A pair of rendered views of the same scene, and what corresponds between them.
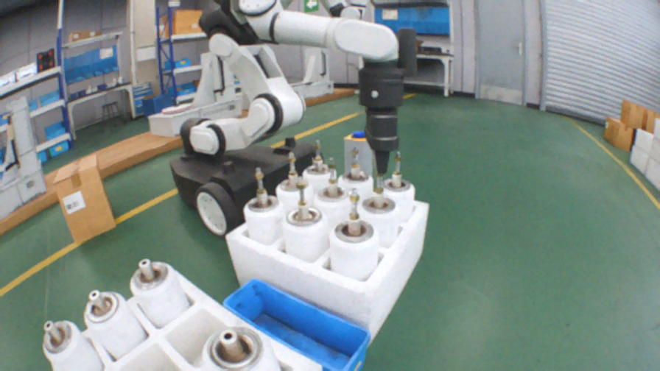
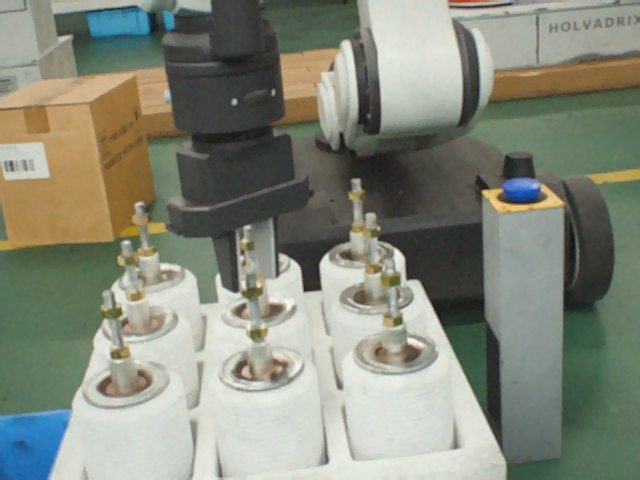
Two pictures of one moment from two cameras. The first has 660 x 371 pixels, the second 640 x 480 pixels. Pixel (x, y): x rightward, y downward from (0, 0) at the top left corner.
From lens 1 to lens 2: 0.73 m
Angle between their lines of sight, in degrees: 50
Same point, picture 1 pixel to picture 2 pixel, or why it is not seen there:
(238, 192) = not seen: hidden behind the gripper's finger
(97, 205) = (79, 184)
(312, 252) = not seen: hidden behind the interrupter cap
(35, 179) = (20, 80)
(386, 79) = (171, 61)
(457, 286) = not seen: outside the picture
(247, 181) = (308, 234)
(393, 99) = (192, 114)
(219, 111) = (607, 25)
